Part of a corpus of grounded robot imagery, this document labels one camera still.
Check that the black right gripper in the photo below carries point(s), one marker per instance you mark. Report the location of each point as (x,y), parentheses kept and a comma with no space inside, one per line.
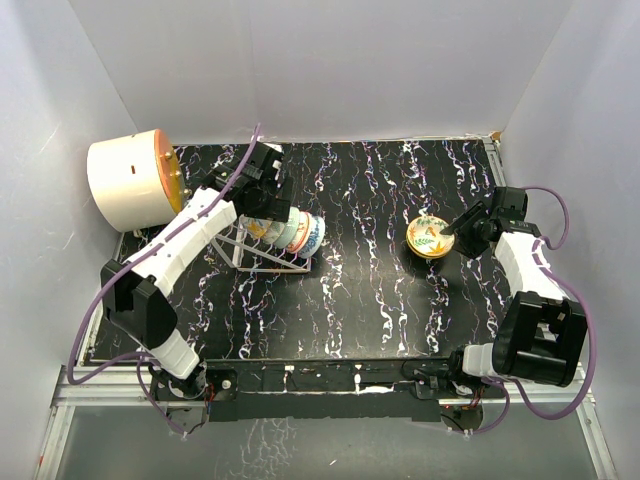
(461,228)

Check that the aluminium frame rail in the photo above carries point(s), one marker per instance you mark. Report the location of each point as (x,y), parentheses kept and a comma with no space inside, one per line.
(119,387)

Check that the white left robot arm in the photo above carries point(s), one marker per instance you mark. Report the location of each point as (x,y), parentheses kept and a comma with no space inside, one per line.
(137,291)

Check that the white wire dish rack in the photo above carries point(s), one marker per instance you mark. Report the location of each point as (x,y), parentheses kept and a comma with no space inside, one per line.
(245,254)

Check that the orange leaf pattern bowl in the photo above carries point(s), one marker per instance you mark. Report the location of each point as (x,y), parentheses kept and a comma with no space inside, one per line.
(424,234)

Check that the white cylinder with orange lid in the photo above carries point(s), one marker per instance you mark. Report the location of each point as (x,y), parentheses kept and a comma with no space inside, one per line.
(136,180)

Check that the blue rose pattern bowl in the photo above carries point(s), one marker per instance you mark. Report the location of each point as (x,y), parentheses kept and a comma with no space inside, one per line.
(315,239)

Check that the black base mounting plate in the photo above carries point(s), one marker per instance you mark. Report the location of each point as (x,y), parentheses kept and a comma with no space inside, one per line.
(416,388)

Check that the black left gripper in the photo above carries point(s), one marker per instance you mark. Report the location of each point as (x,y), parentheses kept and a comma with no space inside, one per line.
(277,208)

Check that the yellow sun pattern bowl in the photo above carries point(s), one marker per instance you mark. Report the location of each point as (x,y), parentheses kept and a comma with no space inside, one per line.
(430,256)

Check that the red flower striped bowl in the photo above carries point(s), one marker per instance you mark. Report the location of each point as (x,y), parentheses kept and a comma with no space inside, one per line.
(302,233)

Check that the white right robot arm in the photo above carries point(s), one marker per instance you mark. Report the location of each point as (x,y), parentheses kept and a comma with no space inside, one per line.
(541,336)

